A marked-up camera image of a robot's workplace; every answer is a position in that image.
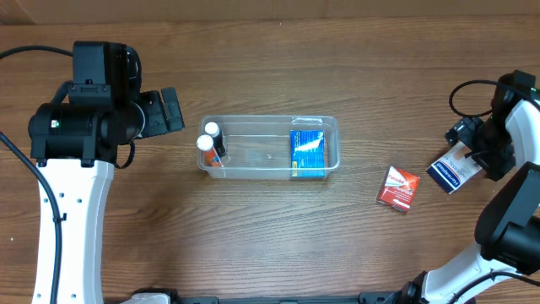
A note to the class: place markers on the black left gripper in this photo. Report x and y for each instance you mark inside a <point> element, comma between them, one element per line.
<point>157,114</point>

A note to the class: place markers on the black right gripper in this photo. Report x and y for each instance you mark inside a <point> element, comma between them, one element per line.
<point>467,132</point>

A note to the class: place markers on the orange bottle white cap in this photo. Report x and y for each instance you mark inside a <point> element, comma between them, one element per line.
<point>210,154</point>

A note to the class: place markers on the dark bottle white cap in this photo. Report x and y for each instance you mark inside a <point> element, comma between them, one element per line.
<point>213,130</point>

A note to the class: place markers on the blue medicine box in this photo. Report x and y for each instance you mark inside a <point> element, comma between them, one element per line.
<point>307,149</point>

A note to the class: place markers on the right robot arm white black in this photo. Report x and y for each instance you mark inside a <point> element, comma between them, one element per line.
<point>506,235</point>

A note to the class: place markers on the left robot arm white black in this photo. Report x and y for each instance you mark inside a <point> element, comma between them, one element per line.
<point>74,141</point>

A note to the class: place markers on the clear plastic container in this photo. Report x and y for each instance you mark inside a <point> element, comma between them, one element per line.
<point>258,147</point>

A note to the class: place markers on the white blue plaster box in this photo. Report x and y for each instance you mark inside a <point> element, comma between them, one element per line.
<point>453,169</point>

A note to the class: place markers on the red medicine box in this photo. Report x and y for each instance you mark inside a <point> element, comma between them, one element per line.
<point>398,189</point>

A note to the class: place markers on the cardboard backdrop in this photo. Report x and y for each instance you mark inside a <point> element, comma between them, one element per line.
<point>124,11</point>

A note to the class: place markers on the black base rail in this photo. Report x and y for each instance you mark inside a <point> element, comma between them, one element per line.
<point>170,296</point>

